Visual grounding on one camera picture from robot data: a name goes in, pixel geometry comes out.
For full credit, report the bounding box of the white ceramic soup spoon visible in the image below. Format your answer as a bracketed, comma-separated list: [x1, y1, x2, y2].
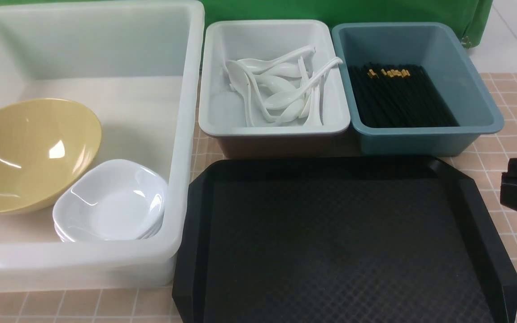
[263, 57, 343, 110]

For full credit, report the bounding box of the white square dish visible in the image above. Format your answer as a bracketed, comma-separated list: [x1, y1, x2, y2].
[54, 217, 162, 243]
[52, 159, 168, 231]

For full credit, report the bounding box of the yellow noodle bowl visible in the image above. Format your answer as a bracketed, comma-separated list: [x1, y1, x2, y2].
[0, 98, 102, 214]

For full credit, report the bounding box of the pile of black chopsticks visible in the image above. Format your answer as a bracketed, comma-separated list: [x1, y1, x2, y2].
[347, 62, 458, 128]

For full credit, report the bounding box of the teal rectangular chopstick bin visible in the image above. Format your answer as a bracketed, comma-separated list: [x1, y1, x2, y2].
[332, 22, 504, 156]

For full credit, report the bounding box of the green cloth backdrop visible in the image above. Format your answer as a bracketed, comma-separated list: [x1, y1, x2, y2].
[0, 0, 494, 48]

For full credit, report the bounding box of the white spoon right of pile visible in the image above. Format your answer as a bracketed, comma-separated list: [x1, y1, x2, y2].
[303, 80, 323, 127]

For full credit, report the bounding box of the black plastic serving tray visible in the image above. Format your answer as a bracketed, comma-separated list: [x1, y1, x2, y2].
[172, 156, 517, 323]

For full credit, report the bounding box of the white rectangular spoon bin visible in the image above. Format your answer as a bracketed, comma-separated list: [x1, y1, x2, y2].
[198, 20, 351, 138]

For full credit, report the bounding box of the white spoon top of pile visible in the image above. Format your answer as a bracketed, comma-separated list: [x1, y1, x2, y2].
[238, 45, 316, 74]

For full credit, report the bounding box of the large translucent white bin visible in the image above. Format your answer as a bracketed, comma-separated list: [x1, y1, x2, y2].
[0, 0, 205, 292]

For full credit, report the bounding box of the white square dish in bin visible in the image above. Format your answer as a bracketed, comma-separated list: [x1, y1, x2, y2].
[54, 217, 162, 243]

